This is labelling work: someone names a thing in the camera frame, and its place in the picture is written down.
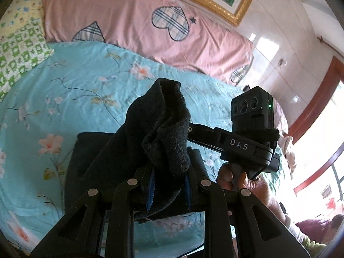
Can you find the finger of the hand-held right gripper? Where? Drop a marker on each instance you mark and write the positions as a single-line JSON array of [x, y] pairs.
[[204, 137]]

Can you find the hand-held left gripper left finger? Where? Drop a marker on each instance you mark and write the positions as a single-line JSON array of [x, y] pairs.
[[151, 190]]

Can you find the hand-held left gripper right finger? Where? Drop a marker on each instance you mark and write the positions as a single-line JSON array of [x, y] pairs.
[[188, 193]]

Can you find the black pants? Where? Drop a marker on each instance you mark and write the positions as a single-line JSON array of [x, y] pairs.
[[150, 129]]

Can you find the person's right forearm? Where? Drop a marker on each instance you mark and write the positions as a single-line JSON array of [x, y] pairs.
[[301, 236]]

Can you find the person's right hand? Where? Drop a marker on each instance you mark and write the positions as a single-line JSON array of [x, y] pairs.
[[258, 190]]

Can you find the pink crumpled cloth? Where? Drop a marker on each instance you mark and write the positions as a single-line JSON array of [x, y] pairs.
[[289, 150]]

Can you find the blue floral bed sheet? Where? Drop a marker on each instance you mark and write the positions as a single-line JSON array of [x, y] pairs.
[[67, 91]]

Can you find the pink heart-print pillow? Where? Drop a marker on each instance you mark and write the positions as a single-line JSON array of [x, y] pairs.
[[129, 13]]

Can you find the green checkered pillow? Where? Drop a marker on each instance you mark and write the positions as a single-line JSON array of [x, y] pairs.
[[20, 53]]

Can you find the yellow patterned pillow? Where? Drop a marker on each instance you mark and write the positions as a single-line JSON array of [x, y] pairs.
[[22, 9]]

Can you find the red window frame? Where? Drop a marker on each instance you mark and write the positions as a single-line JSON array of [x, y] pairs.
[[319, 174]]

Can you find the red wooden door frame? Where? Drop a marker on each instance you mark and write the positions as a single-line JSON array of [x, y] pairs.
[[314, 99]]

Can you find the wall socket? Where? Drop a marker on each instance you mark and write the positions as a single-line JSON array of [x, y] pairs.
[[281, 62]]

